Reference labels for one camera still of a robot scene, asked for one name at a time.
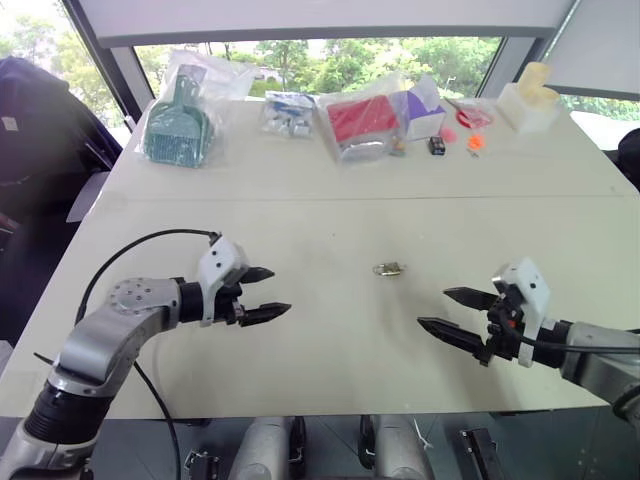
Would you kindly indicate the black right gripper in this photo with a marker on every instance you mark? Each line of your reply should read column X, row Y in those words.
column 505, row 330

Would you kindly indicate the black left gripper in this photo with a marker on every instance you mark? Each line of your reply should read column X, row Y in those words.
column 229, row 306

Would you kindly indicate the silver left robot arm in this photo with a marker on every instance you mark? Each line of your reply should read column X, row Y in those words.
column 100, row 340

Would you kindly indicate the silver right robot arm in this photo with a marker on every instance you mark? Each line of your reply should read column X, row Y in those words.
column 595, row 357

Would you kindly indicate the small brass padlock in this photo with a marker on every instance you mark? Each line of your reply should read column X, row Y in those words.
column 385, row 270

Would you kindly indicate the silver rounded robot leg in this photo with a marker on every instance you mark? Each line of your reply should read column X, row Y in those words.
column 262, row 450
column 400, row 450

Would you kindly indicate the small black box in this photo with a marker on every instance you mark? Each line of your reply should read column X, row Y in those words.
column 436, row 146

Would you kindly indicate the small orange object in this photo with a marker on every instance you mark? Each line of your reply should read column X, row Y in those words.
column 477, row 142

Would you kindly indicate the bag of small white parts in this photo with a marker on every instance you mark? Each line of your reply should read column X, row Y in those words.
column 289, row 115

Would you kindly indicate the small pink object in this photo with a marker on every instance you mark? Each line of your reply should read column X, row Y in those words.
column 448, row 135

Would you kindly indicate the small colourful toy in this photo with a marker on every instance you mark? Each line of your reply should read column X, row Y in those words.
column 398, row 146

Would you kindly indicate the teal dustpan in plastic bag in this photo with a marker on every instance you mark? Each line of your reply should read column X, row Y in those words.
column 175, row 130

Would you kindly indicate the red item in plastic bag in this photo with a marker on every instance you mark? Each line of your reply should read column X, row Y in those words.
column 357, row 122

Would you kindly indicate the red item in clear bag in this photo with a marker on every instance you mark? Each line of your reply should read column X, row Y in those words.
column 472, row 115

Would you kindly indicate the purple and white box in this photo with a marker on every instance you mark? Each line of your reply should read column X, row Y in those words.
column 422, row 112

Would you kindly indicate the dark object at table edge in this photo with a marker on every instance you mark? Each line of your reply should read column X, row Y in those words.
column 630, row 157

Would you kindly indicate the dark chair with jacket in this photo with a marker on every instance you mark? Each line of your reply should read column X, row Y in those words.
column 40, row 150

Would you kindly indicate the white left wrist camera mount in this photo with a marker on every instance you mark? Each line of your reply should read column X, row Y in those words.
column 222, row 257

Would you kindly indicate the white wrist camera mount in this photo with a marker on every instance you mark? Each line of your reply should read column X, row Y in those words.
column 222, row 257
column 531, row 292

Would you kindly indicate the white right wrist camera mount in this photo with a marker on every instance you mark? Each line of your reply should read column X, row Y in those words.
column 531, row 292

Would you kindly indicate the black bracket under table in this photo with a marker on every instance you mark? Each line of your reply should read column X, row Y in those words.
column 482, row 452
column 202, row 465

